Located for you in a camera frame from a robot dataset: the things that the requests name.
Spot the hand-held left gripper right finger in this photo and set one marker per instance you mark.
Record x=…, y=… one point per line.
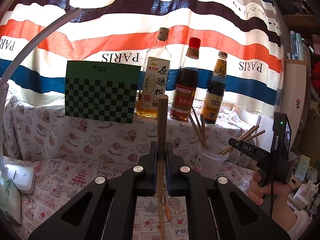
x=171, y=175

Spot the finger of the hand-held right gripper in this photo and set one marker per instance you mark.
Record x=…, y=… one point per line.
x=246, y=148

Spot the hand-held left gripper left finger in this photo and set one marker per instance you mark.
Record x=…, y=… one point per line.
x=152, y=175

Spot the clear plastic cup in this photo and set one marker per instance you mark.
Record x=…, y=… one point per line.
x=211, y=162

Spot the bunch of wooden chopsticks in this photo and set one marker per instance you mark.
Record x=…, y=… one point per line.
x=203, y=130

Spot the person's right forearm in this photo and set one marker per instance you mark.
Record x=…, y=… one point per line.
x=298, y=225

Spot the person's right hand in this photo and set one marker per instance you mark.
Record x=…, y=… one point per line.
x=257, y=195

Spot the white power strip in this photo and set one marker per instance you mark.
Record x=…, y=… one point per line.
x=303, y=195

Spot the dark soy sauce bottle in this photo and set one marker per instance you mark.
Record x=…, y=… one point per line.
x=215, y=92

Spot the wooden board with bear sticker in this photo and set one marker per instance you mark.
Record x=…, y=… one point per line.
x=293, y=80

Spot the red capped vinegar bottle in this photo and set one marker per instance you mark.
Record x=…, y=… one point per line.
x=185, y=87

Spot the bear print cloth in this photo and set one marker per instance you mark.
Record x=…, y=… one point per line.
x=75, y=135

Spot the strawberry print tablecloth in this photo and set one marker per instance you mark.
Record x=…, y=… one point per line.
x=62, y=180

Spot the clear bottle with yellow liquid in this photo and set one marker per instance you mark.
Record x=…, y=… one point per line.
x=153, y=80

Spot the red plush toy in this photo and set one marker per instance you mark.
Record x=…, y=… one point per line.
x=316, y=77

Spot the green checkered board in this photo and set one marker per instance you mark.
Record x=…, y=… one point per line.
x=100, y=92

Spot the rolled paper tubes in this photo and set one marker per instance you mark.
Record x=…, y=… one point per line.
x=297, y=45

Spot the white desk lamp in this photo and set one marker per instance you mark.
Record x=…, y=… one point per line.
x=20, y=177

